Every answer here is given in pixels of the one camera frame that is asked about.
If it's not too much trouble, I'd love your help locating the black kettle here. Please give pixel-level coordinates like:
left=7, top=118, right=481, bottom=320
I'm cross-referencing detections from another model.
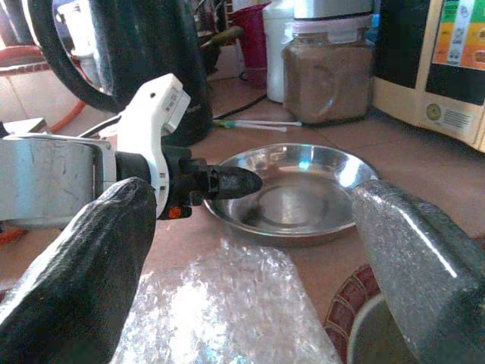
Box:
left=28, top=0, right=214, bottom=147

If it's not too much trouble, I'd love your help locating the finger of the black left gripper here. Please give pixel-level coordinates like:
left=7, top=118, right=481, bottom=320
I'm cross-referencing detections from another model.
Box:
left=208, top=165, right=263, bottom=202

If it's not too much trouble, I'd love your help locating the white grey countertop appliance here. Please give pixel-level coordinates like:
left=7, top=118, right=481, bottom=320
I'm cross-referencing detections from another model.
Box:
left=293, top=0, right=376, bottom=21

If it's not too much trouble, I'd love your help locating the clear bubble wrap sheet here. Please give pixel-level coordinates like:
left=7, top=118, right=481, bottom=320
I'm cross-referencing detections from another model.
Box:
left=109, top=237, right=344, bottom=364

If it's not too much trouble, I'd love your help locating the white stick with green tip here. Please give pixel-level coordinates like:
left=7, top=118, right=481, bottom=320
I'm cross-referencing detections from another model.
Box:
left=223, top=119, right=303, bottom=127
left=214, top=123, right=288, bottom=133

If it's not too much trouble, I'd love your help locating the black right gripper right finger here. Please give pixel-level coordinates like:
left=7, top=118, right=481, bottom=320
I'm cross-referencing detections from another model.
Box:
left=350, top=178, right=485, bottom=364

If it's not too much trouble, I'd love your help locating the black kettle power cord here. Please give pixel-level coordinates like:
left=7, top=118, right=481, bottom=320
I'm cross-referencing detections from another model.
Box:
left=211, top=93, right=268, bottom=121

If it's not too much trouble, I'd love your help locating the orange cable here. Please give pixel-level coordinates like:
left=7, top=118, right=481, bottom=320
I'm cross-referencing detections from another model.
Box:
left=48, top=100, right=88, bottom=135

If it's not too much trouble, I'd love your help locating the cream water ionizer machine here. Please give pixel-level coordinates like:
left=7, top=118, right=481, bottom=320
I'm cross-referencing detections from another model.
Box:
left=373, top=0, right=485, bottom=154

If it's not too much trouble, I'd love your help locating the red plastic container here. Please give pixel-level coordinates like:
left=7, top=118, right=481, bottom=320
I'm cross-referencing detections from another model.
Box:
left=230, top=3, right=272, bottom=90

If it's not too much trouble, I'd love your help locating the stainless steel sink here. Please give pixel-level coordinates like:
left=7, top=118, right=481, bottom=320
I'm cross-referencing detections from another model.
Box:
left=346, top=291, right=421, bottom=364

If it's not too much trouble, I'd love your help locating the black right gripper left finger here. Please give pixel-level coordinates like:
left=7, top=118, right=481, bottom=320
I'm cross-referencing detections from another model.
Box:
left=0, top=176, right=158, bottom=364

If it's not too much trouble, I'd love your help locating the clear jar of brown powder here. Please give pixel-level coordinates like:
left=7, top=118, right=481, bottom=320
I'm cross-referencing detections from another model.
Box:
left=282, top=18, right=377, bottom=127

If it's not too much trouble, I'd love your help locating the white container with green lid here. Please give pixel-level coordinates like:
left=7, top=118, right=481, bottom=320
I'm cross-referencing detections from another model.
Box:
left=262, top=0, right=297, bottom=105

